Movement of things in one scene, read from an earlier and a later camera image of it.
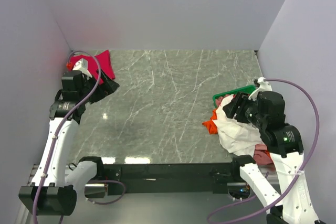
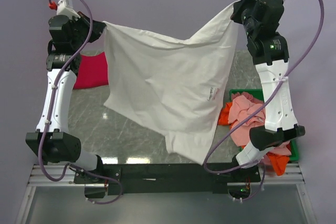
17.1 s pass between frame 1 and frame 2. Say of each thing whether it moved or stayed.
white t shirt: moved
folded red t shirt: stayed
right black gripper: moved
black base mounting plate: stayed
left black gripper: moved
